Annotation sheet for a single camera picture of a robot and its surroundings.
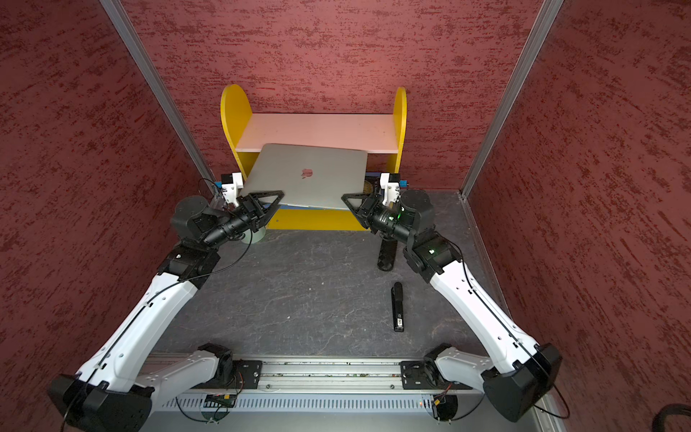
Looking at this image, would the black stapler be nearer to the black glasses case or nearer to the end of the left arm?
the black glasses case

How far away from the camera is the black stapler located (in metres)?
0.83

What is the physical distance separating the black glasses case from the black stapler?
0.28 feet

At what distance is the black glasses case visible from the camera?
0.97 meters
